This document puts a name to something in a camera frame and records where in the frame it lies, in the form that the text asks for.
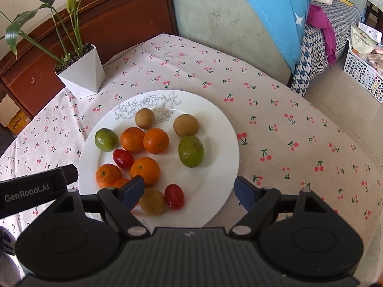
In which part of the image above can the white floral plate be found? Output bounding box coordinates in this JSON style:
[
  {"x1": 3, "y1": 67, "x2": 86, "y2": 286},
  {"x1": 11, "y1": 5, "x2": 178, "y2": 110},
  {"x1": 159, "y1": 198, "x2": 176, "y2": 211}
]
[{"x1": 77, "y1": 90, "x2": 240, "y2": 229}]

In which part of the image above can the red cherry tomato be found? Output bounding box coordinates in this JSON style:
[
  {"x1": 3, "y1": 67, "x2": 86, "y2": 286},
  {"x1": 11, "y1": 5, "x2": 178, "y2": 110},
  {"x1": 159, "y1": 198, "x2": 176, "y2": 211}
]
[
  {"x1": 164, "y1": 184, "x2": 184, "y2": 210},
  {"x1": 112, "y1": 149, "x2": 134, "y2": 170}
]

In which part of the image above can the cardboard box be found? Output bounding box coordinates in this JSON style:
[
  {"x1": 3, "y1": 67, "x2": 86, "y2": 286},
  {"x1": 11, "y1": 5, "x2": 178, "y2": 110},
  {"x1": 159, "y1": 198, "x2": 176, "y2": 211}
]
[{"x1": 0, "y1": 95, "x2": 30, "y2": 135}]

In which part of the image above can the cherry print tablecloth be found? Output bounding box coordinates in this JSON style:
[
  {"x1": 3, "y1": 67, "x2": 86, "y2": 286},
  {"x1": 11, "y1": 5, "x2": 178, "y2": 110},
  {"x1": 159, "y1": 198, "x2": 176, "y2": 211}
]
[{"x1": 1, "y1": 34, "x2": 382, "y2": 244}]

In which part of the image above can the green sofa cushion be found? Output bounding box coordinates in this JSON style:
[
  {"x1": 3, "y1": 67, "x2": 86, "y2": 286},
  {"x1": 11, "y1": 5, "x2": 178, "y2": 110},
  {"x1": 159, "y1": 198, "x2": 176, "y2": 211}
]
[{"x1": 173, "y1": 0, "x2": 292, "y2": 86}]

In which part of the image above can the orange tangerine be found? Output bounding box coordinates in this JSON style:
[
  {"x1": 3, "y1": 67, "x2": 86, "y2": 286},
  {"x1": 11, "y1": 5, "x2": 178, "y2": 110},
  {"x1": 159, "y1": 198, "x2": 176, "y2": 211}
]
[
  {"x1": 113, "y1": 177, "x2": 129, "y2": 188},
  {"x1": 143, "y1": 128, "x2": 169, "y2": 155},
  {"x1": 120, "y1": 127, "x2": 145, "y2": 153},
  {"x1": 130, "y1": 157, "x2": 161, "y2": 187},
  {"x1": 96, "y1": 163, "x2": 122, "y2": 188}
]

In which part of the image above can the white perforated basket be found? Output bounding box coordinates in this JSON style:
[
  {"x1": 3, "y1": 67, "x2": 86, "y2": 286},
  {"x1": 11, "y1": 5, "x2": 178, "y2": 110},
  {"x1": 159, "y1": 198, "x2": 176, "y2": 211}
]
[{"x1": 344, "y1": 40, "x2": 383, "y2": 104}]

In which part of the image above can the green fruit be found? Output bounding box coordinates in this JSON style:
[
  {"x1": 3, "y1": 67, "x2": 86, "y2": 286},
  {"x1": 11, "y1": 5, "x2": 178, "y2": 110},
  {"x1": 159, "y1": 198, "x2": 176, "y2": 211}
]
[
  {"x1": 178, "y1": 135, "x2": 204, "y2": 168},
  {"x1": 94, "y1": 128, "x2": 119, "y2": 152}
]

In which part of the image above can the brown kiwi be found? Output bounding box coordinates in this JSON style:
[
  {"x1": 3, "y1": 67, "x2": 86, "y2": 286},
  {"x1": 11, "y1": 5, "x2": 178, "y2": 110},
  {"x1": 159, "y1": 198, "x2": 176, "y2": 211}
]
[
  {"x1": 173, "y1": 114, "x2": 200, "y2": 137},
  {"x1": 135, "y1": 108, "x2": 155, "y2": 130},
  {"x1": 139, "y1": 188, "x2": 165, "y2": 216}
]

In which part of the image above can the white geometric plant pot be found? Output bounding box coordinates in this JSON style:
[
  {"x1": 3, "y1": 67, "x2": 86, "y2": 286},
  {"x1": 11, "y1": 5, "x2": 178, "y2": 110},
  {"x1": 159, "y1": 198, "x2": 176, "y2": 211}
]
[{"x1": 55, "y1": 44, "x2": 106, "y2": 99}]

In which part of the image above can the blue blanket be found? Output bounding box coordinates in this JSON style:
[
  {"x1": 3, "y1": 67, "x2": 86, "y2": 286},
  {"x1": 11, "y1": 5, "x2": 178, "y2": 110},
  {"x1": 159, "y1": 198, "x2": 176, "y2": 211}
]
[{"x1": 246, "y1": 0, "x2": 310, "y2": 72}]

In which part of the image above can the green leafy plant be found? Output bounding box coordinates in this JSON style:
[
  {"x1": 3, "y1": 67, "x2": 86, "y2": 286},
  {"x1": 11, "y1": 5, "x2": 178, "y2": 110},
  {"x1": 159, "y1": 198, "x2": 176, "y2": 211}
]
[{"x1": 0, "y1": 0, "x2": 106, "y2": 66}]

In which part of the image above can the magenta cloth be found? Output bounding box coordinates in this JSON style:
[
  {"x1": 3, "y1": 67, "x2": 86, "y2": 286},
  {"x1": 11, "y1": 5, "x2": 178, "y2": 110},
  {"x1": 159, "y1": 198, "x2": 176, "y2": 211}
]
[{"x1": 306, "y1": 4, "x2": 336, "y2": 66}]

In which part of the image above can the houndstooth sofa cover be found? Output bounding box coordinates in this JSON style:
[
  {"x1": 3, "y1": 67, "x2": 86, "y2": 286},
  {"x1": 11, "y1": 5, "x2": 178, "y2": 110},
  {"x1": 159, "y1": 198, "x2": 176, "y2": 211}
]
[{"x1": 291, "y1": 0, "x2": 362, "y2": 96}]

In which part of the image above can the dark wooden headboard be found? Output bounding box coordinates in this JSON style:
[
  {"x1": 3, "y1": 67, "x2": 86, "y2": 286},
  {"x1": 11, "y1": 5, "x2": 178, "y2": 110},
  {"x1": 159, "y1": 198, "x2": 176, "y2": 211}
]
[{"x1": 1, "y1": 0, "x2": 178, "y2": 119}]

